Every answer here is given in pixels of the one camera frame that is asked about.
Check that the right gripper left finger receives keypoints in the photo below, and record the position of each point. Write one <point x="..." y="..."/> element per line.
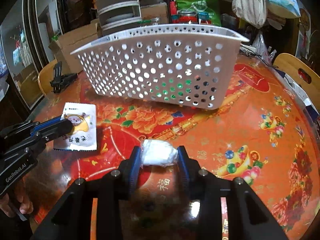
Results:
<point x="70" y="218"/>

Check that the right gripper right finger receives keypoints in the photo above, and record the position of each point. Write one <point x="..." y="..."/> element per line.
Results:
<point x="248" y="217"/>

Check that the white cartoon snack packet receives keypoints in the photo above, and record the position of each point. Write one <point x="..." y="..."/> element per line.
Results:
<point x="83" y="136"/>

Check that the white cloth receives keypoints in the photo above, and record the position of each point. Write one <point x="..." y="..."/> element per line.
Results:
<point x="157" y="153"/>

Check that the green foil packet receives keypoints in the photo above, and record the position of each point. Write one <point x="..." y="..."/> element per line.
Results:
<point x="170" y="90"/>

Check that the person's left hand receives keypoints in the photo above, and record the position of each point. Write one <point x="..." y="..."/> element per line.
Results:
<point x="20" y="198"/>

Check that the left wooden chair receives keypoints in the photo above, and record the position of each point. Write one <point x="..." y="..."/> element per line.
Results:
<point x="45" y="76"/>

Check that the wooden chair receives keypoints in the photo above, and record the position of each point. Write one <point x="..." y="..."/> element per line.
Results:
<point x="45" y="76"/>
<point x="302" y="74"/>

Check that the black clamp stand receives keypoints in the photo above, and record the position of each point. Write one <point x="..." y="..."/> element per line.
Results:
<point x="59" y="81"/>

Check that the cardboard box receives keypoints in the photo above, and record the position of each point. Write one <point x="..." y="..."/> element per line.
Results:
<point x="72" y="40"/>

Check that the right wooden chair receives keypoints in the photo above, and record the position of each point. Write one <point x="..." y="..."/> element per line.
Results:
<point x="302" y="74"/>

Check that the white perforated plastic basket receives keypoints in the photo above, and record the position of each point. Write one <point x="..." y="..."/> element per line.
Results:
<point x="121" y="64"/>

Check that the striped drawer tower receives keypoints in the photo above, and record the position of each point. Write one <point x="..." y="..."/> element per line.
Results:
<point x="118" y="15"/>

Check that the beige canvas tote bag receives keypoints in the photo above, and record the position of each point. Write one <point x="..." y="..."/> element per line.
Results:
<point x="252" y="11"/>

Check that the green shopping bag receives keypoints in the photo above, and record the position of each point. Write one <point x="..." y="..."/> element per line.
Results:
<point x="208" y="8"/>

